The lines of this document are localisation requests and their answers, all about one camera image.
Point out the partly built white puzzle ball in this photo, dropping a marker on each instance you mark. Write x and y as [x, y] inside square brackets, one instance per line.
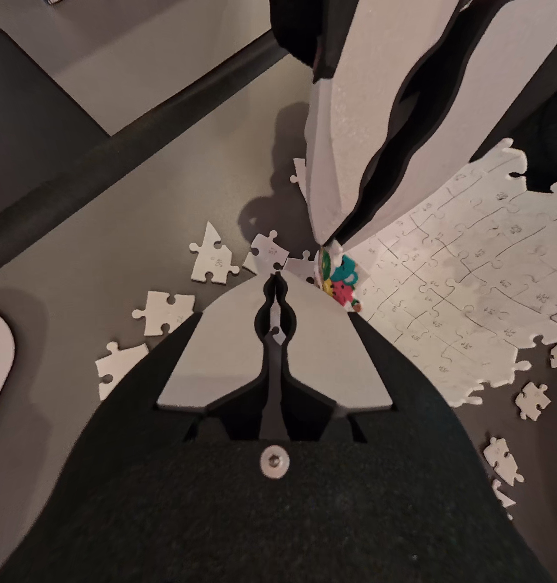
[479, 264]

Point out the puzzle pieces group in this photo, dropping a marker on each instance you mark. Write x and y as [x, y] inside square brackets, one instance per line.
[213, 260]

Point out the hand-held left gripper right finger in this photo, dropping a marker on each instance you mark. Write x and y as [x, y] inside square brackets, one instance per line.
[338, 355]

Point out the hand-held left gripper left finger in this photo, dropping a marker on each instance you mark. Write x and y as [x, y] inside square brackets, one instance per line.
[214, 355]

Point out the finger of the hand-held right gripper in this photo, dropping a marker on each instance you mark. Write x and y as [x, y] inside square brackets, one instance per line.
[360, 100]
[479, 82]

